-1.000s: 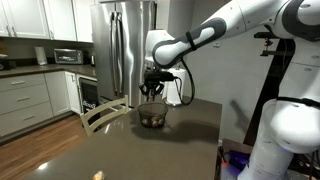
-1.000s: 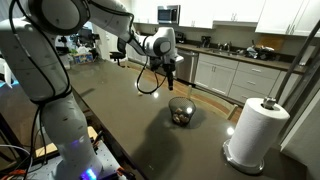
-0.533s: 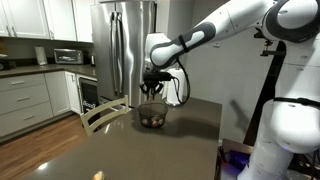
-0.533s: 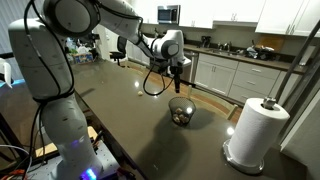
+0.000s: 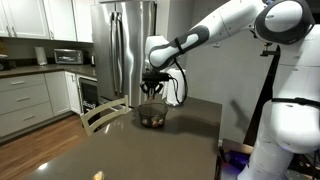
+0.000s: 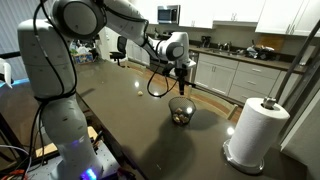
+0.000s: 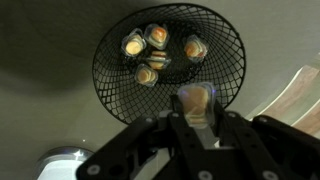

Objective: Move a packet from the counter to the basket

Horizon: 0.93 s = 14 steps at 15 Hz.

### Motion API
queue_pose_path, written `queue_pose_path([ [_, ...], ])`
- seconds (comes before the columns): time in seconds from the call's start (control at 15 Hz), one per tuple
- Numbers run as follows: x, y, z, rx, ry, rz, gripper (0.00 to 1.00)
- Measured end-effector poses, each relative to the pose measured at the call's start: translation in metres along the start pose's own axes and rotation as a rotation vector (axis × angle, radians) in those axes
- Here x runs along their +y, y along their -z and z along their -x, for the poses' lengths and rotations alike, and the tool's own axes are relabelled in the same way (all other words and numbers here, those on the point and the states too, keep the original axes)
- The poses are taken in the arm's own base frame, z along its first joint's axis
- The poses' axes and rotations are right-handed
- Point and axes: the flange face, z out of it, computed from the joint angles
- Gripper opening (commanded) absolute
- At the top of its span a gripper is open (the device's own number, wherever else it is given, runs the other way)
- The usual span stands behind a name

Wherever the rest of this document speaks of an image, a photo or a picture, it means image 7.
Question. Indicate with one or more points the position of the metal paper towel holder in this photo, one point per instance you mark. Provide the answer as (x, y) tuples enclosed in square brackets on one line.
[(63, 151)]

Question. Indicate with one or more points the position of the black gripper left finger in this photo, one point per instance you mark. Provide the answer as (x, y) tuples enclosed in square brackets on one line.
[(153, 156)]

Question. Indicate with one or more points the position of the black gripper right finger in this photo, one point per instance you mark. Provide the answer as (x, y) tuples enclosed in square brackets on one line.
[(266, 153)]

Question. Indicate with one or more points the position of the white paper towel roll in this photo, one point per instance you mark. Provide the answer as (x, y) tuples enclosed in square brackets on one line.
[(60, 171)]

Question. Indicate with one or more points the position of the clear-wrapped snack packet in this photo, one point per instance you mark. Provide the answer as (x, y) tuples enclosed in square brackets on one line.
[(133, 45), (195, 49), (158, 60), (156, 35), (145, 75), (196, 101)]

